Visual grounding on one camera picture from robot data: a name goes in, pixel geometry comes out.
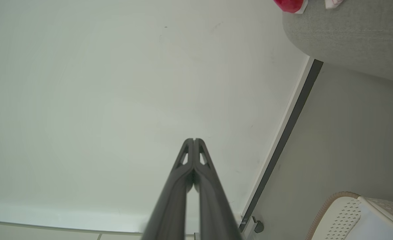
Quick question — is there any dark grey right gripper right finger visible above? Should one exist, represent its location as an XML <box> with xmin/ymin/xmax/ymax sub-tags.
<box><xmin>194</xmin><ymin>138</ymin><xmax>244</xmax><ymax>240</ymax></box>

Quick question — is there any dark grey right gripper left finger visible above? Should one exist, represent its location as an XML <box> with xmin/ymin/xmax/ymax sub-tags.
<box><xmin>141</xmin><ymin>138</ymin><xmax>195</xmax><ymax>240</ymax></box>

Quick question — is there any red and white jersey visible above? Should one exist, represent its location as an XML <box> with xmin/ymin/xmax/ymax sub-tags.
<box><xmin>272</xmin><ymin>0</ymin><xmax>344</xmax><ymax>14</ymax></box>

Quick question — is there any white plastic laundry basket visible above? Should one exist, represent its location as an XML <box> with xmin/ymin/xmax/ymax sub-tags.
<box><xmin>304</xmin><ymin>191</ymin><xmax>393</xmax><ymax>240</ymax></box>

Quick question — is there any white and black baseboard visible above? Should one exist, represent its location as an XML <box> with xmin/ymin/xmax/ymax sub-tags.
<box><xmin>238</xmin><ymin>57</ymin><xmax>324</xmax><ymax>233</ymax></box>

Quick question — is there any grey fabric sofa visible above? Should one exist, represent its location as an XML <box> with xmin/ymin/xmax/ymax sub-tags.
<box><xmin>282</xmin><ymin>0</ymin><xmax>393</xmax><ymax>86</ymax></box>

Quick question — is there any grey metal frame bar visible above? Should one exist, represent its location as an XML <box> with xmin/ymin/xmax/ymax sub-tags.
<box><xmin>238</xmin><ymin>215</ymin><xmax>257</xmax><ymax>234</ymax></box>

